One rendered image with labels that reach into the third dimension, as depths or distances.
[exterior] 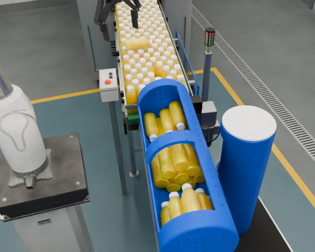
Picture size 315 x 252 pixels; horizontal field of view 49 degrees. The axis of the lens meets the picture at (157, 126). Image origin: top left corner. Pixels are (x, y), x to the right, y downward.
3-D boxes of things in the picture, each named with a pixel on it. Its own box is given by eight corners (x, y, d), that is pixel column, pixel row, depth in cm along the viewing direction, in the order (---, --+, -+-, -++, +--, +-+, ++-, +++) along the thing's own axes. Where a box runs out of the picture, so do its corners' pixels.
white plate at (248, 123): (273, 106, 187) (272, 108, 188) (221, 103, 190) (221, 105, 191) (280, 141, 167) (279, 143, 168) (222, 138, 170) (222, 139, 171)
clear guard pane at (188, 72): (194, 140, 252) (198, 86, 219) (175, 81, 310) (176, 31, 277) (195, 140, 252) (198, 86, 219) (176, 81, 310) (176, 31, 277)
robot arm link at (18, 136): (10, 178, 139) (-8, 139, 124) (5, 149, 151) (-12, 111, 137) (50, 166, 144) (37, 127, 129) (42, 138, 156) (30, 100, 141)
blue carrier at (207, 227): (161, 273, 129) (158, 233, 110) (139, 122, 194) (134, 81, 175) (235, 262, 131) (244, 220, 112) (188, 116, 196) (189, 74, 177)
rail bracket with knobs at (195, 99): (187, 117, 204) (187, 103, 197) (184, 109, 209) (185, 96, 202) (203, 115, 205) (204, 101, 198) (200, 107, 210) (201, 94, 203)
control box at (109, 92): (101, 102, 200) (99, 88, 193) (101, 83, 215) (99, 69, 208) (119, 100, 201) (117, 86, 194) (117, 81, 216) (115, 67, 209)
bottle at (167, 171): (180, 175, 147) (173, 148, 159) (171, 167, 143) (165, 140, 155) (167, 182, 149) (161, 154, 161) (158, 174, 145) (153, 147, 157)
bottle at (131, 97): (138, 107, 212) (136, 85, 201) (137, 114, 207) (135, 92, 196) (127, 107, 212) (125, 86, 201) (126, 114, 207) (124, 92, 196)
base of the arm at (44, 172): (8, 196, 139) (3, 187, 136) (10, 157, 155) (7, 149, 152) (53, 186, 143) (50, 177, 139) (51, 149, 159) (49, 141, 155)
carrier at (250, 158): (249, 202, 247) (209, 199, 250) (273, 107, 188) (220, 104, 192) (252, 238, 226) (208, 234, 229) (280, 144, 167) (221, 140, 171)
